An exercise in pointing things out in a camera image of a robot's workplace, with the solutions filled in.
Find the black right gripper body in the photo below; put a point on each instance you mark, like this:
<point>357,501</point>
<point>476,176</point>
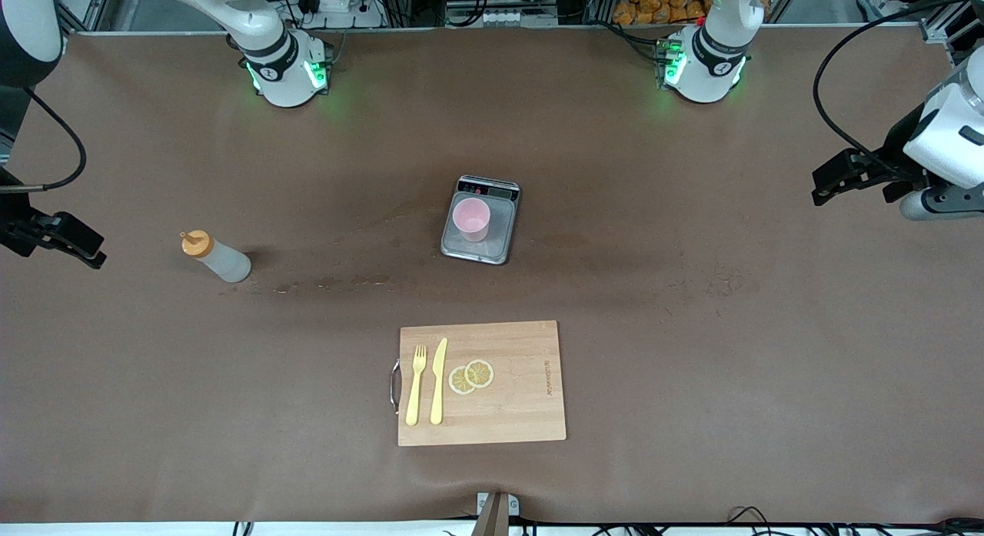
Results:
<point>9,225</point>

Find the clear sauce bottle orange cap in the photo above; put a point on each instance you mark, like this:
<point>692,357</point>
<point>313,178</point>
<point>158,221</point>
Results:
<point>223,263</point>

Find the pink plastic cup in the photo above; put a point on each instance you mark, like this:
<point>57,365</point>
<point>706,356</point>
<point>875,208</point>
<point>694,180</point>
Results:
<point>470,217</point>

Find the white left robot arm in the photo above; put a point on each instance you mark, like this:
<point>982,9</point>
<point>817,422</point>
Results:
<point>711,67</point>

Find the white shoe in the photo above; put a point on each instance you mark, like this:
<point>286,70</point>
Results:
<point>876,1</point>

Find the orange snack packets pile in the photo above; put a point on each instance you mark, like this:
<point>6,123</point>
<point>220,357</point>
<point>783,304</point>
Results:
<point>661,5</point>

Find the brown table mat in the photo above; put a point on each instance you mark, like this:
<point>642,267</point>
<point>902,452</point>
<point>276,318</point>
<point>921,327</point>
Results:
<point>692,405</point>

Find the steel digital kitchen scale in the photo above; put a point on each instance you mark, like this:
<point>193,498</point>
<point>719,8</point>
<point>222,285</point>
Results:
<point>500,244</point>

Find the white power strip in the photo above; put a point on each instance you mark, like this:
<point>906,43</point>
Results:
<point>346,13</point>

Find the white terminal block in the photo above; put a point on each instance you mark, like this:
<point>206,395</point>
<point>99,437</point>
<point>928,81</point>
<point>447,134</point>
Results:
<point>503,18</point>

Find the yellow plastic fork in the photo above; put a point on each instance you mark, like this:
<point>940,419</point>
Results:
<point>413,401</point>

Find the wooden cutting board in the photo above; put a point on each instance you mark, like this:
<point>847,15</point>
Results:
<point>523,397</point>

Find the yellow plastic knife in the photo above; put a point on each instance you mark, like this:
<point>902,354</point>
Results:
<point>438,382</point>

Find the lemon slice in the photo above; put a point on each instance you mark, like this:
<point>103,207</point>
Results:
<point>458,382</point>
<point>480,373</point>

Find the aluminium frame profile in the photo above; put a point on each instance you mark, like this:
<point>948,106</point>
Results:
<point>84,9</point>
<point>939,30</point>

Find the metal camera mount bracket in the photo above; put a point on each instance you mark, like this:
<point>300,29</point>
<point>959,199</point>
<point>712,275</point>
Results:
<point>496,517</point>

